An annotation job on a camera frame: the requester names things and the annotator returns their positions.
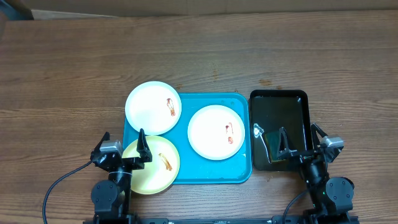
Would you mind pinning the black water tray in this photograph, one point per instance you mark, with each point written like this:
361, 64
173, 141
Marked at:
269, 111

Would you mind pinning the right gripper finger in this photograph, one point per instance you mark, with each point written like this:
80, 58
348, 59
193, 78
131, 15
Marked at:
284, 144
316, 132

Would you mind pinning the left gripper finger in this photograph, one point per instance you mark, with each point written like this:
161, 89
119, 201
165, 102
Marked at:
143, 147
106, 137

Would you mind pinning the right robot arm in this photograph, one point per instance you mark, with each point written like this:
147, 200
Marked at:
331, 196

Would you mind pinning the teal plastic tray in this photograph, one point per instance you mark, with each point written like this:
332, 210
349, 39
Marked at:
195, 169

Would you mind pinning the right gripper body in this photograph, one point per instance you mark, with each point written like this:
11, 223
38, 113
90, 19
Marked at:
305, 157

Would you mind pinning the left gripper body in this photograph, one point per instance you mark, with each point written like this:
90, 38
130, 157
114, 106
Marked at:
132, 164

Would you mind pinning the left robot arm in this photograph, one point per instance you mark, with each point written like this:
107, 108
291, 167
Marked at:
111, 197

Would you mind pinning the white plate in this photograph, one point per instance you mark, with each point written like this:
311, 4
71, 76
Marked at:
154, 107
216, 132

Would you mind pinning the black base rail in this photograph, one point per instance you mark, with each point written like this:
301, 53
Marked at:
274, 220

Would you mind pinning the green yellow sponge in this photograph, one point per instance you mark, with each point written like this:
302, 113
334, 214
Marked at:
272, 143

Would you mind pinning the yellow plate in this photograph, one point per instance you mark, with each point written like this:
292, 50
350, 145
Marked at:
159, 174

